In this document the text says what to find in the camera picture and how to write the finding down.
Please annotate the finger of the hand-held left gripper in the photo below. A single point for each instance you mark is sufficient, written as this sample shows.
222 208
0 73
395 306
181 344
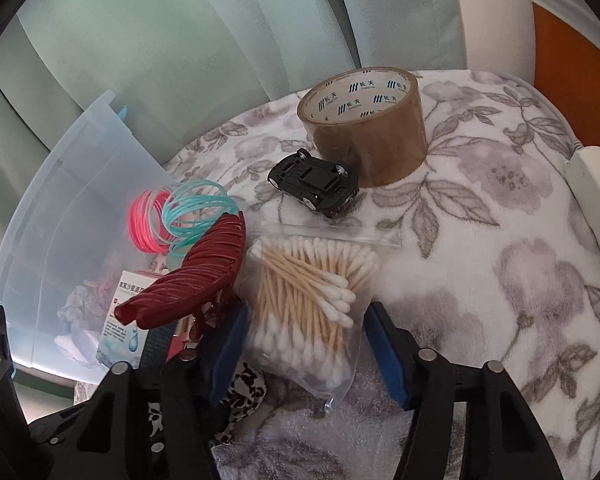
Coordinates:
47 434

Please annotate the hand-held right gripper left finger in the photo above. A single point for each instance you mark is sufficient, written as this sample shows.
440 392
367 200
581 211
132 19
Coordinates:
227 347

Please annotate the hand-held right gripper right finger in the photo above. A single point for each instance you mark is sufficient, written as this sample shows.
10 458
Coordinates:
387 355

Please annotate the black and white patterned scrunchie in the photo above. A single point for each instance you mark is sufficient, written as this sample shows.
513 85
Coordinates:
242 390

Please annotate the bag of cotton swabs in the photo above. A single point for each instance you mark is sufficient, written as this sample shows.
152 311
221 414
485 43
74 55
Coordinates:
300 300

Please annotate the clear plastic storage container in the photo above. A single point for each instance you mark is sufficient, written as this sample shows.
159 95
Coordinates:
55 200

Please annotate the brown packing tape roll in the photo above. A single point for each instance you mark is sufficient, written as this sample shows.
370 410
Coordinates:
380 150

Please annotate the dark red hair claw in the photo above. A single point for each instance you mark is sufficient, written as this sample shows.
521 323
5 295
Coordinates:
180 280

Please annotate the white and blue medicine box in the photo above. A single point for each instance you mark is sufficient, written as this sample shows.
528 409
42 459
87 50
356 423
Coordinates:
120 330

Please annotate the grey floral blanket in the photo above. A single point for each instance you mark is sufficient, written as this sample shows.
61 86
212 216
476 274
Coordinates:
480 260

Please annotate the black toy car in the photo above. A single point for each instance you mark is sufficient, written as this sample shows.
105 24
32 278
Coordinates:
315 180

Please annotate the white power strip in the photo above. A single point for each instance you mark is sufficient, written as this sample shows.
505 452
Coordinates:
592 175

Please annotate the pale green curtain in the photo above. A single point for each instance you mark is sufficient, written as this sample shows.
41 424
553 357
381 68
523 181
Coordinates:
180 35

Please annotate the orange wooden board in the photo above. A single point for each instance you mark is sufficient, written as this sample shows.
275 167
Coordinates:
575 70

